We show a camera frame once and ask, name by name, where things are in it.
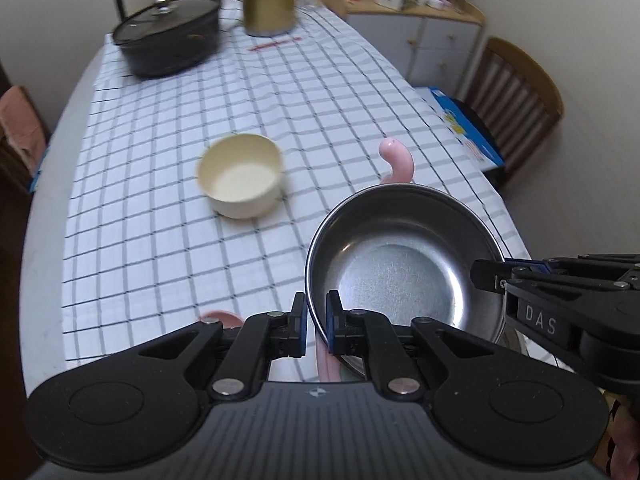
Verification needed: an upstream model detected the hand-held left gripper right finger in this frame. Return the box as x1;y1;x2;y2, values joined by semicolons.
325;290;503;402

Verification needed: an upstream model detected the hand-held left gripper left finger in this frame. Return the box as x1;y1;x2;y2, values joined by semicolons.
137;291;308;402

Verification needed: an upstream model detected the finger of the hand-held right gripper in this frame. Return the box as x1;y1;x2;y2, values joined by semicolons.
470;257;551;295

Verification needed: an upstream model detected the pink eared plate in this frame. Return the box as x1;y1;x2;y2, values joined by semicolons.
199;310;246;331

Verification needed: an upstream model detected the pink bowl with steel liner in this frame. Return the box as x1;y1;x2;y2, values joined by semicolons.
305;137;508;383

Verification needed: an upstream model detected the cream bowl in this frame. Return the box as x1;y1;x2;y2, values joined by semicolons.
196;132;285;220

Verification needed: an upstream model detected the blue printed box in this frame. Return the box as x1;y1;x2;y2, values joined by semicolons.
415;86;506;171

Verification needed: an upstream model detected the wooden slatted chair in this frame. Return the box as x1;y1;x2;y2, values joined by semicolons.
457;36;565;196

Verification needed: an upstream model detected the white checked tablecloth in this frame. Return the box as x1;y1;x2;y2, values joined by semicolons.
62;0;533;386

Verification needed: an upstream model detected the white drawer cabinet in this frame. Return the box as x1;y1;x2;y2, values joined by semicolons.
305;0;486;96

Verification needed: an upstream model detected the red pen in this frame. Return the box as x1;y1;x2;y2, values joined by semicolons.
248;36;301;52

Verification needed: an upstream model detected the black pot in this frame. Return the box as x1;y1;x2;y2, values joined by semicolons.
111;0;223;79

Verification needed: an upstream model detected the glass pot lid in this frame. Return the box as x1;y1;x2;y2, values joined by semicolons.
111;0;222;46

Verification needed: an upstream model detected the pink cloth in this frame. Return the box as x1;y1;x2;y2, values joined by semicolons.
0;85;48;171

